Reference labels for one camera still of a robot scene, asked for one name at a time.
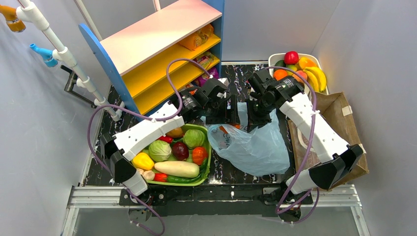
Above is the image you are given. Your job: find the small orange pumpkin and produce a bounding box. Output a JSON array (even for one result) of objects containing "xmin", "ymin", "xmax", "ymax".
[{"xmin": 192, "ymin": 147, "xmax": 208, "ymax": 166}]

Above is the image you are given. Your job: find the green chili pepper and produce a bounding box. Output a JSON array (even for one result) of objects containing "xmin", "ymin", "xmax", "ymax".
[{"xmin": 167, "ymin": 175, "xmax": 200, "ymax": 184}]

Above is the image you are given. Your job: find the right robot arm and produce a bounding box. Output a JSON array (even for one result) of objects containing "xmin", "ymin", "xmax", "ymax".
[{"xmin": 246, "ymin": 69, "xmax": 363, "ymax": 195}]

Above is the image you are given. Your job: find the yellow bell pepper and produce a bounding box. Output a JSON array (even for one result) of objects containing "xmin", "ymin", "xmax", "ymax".
[{"xmin": 132, "ymin": 152, "xmax": 154, "ymax": 171}]

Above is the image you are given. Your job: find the dark red onion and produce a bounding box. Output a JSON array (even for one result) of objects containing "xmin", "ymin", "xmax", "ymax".
[{"xmin": 172, "ymin": 142, "xmax": 189, "ymax": 161}]

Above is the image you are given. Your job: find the green leaf sprig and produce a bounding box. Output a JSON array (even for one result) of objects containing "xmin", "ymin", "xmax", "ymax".
[{"xmin": 200, "ymin": 157, "xmax": 210, "ymax": 179}]

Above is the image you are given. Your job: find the green red snack bag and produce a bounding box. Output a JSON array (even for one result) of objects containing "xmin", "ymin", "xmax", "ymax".
[{"xmin": 194, "ymin": 51, "xmax": 215, "ymax": 70}]

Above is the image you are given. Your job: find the green cabbage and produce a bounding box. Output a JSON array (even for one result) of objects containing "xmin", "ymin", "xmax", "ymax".
[
  {"xmin": 183, "ymin": 129, "xmax": 206, "ymax": 149},
  {"xmin": 148, "ymin": 140, "xmax": 172, "ymax": 162}
]

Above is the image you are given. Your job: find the white radish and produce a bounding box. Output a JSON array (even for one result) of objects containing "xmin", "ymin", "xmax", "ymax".
[{"xmin": 154, "ymin": 161, "xmax": 200, "ymax": 178}]

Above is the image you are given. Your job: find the brown potato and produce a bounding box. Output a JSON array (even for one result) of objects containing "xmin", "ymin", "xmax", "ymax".
[{"xmin": 166, "ymin": 127, "xmax": 184, "ymax": 139}]

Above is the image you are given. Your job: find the light blue plastic bag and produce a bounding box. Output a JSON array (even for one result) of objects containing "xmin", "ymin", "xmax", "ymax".
[{"xmin": 201, "ymin": 102, "xmax": 290, "ymax": 176}]

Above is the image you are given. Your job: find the green cabbage near centre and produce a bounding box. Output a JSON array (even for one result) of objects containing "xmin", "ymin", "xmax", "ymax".
[{"xmin": 148, "ymin": 140, "xmax": 172, "ymax": 162}]

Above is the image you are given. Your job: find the peach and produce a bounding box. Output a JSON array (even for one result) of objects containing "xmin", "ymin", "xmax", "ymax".
[{"xmin": 292, "ymin": 70, "xmax": 308, "ymax": 84}]

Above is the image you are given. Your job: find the blue yellow shelf unit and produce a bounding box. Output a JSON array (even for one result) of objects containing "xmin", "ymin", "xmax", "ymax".
[{"xmin": 79, "ymin": 0, "xmax": 225, "ymax": 116}]

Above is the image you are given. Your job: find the long red chili pepper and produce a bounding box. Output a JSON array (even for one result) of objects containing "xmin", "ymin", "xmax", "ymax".
[{"xmin": 158, "ymin": 136, "xmax": 174, "ymax": 144}]

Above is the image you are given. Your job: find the black metal bracket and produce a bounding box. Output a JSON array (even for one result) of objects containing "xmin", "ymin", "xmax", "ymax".
[{"xmin": 60, "ymin": 65, "xmax": 98, "ymax": 109}]

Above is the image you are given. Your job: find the white pipe stand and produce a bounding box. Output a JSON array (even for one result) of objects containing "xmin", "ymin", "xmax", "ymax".
[{"xmin": 16, "ymin": 0, "xmax": 109, "ymax": 106}]

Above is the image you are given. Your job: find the green yellow mango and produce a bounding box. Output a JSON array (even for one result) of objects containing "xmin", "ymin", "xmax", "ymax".
[{"xmin": 286, "ymin": 64, "xmax": 298, "ymax": 71}]

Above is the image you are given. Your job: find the orange fruit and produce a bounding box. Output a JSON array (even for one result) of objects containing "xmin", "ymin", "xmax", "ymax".
[{"xmin": 273, "ymin": 69, "xmax": 288, "ymax": 81}]

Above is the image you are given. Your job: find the green cabbage at back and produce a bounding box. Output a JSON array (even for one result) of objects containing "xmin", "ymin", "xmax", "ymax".
[{"xmin": 183, "ymin": 129, "xmax": 206, "ymax": 149}]

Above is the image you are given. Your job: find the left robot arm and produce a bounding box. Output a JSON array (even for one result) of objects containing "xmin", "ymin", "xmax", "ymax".
[{"xmin": 100, "ymin": 78, "xmax": 239, "ymax": 196}]

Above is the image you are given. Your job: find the orange snack bag top shelf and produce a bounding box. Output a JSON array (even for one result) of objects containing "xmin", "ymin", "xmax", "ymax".
[{"xmin": 179, "ymin": 24, "xmax": 214, "ymax": 51}]

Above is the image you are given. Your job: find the red apple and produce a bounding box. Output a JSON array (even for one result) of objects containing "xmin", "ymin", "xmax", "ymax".
[{"xmin": 283, "ymin": 51, "xmax": 299, "ymax": 65}]

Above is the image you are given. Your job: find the garlic bulb right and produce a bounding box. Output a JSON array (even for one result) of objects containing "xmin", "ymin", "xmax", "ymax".
[{"xmin": 141, "ymin": 170, "xmax": 155, "ymax": 181}]

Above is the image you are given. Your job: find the aluminium base frame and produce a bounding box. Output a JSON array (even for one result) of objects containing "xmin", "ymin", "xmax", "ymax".
[{"xmin": 61, "ymin": 184, "xmax": 370, "ymax": 236}]

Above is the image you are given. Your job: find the yellow banana bunch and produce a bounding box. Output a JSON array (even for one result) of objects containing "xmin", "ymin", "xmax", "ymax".
[{"xmin": 303, "ymin": 66, "xmax": 327, "ymax": 92}]

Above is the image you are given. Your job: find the green avocado at back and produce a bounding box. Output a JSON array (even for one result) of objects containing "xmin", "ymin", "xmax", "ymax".
[{"xmin": 274, "ymin": 59, "xmax": 286, "ymax": 67}]

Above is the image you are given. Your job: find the orange mango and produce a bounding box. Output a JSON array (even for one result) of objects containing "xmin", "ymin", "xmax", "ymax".
[{"xmin": 298, "ymin": 57, "xmax": 317, "ymax": 70}]

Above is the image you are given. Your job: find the garlic bulb left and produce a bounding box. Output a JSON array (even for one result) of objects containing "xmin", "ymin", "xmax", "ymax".
[{"xmin": 136, "ymin": 168, "xmax": 144, "ymax": 175}]

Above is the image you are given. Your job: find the garlic bulb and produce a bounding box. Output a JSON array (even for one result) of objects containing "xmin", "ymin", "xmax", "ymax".
[
  {"xmin": 136, "ymin": 168, "xmax": 144, "ymax": 175},
  {"xmin": 141, "ymin": 170, "xmax": 155, "ymax": 181}
]

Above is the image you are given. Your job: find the purple snack bag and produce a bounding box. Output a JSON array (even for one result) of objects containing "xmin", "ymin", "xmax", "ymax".
[{"xmin": 195, "ymin": 67, "xmax": 220, "ymax": 87}]

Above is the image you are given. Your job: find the green plastic vegetable bin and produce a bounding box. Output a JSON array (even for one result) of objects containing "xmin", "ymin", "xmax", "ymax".
[{"xmin": 131, "ymin": 124, "xmax": 211, "ymax": 186}]

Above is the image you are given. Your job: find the large orange pumpkin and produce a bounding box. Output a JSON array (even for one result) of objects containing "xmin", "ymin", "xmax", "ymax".
[{"xmin": 219, "ymin": 124, "xmax": 240, "ymax": 134}]

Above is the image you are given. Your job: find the red bell pepper front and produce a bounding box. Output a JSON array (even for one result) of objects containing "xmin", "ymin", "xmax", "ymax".
[{"xmin": 153, "ymin": 173, "xmax": 168, "ymax": 182}]

